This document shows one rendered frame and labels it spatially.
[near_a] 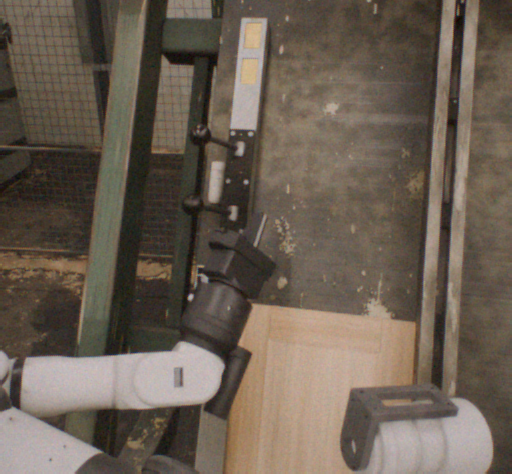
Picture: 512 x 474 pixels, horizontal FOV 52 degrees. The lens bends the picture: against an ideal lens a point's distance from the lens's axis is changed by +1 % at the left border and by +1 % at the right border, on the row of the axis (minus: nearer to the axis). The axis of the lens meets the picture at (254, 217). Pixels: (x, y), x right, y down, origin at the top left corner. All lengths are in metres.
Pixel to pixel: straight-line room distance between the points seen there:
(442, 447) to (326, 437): 0.51
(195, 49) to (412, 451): 0.90
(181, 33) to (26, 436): 0.84
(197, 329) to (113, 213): 0.39
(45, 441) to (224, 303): 0.27
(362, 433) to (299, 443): 0.55
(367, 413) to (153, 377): 0.31
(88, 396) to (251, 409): 0.38
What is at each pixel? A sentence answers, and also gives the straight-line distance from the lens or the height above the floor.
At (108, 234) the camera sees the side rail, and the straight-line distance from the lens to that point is 1.03.
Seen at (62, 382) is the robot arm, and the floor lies 1.34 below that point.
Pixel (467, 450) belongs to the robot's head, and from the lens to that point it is 0.52.
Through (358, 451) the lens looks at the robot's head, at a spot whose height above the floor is 1.43.
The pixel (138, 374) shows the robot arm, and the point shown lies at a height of 1.35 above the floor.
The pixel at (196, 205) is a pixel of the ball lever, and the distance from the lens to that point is 0.87.
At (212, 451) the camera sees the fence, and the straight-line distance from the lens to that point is 1.02.
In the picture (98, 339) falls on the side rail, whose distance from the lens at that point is 1.04.
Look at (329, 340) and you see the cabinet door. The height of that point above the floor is 1.20.
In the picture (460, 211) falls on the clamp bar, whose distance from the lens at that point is 0.94.
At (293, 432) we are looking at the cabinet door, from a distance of 1.01.
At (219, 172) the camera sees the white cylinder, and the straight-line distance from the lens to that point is 1.00.
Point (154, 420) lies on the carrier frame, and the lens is 1.42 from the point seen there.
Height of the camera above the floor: 1.79
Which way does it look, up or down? 25 degrees down
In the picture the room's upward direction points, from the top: straight up
